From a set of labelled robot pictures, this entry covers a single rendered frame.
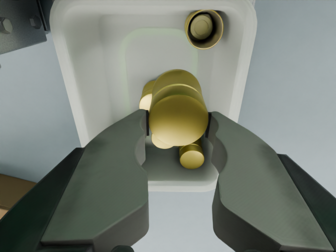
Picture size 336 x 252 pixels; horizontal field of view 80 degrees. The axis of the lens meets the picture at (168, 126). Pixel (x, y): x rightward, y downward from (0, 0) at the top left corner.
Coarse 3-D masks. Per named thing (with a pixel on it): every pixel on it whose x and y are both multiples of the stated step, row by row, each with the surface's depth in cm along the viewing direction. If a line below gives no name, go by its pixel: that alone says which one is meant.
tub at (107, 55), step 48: (96, 0) 16; (144, 0) 16; (192, 0) 16; (240, 0) 16; (96, 48) 23; (144, 48) 24; (192, 48) 24; (240, 48) 18; (96, 96) 24; (240, 96) 20
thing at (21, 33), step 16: (0, 0) 14; (16, 0) 16; (32, 0) 18; (0, 16) 14; (16, 16) 16; (32, 16) 17; (0, 32) 14; (16, 32) 16; (32, 32) 18; (0, 48) 14; (16, 48) 16
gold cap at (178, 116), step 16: (160, 80) 13; (176, 80) 12; (192, 80) 13; (160, 96) 11; (176, 96) 10; (192, 96) 10; (160, 112) 11; (176, 112) 11; (192, 112) 11; (160, 128) 11; (176, 128) 11; (192, 128) 11; (176, 144) 12
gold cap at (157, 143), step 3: (153, 135) 25; (153, 138) 26; (156, 138) 26; (153, 141) 26; (156, 141) 26; (159, 141) 26; (156, 144) 26; (159, 144) 26; (162, 144) 26; (165, 144) 26; (159, 147) 26; (162, 147) 26; (165, 147) 26; (168, 147) 26
